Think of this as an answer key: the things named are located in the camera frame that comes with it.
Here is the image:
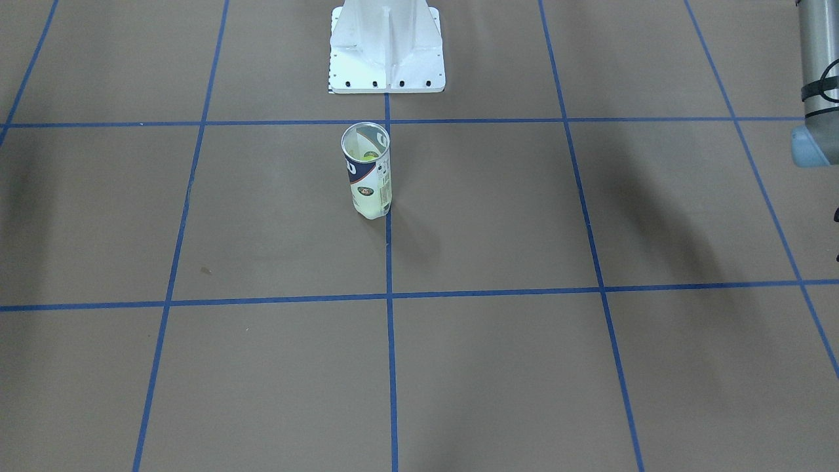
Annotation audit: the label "white camera stand pedestal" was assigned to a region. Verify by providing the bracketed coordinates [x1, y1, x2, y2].
[328, 1, 446, 94]

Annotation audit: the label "clear tennis ball can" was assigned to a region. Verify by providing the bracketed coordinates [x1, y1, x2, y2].
[341, 122, 393, 219]

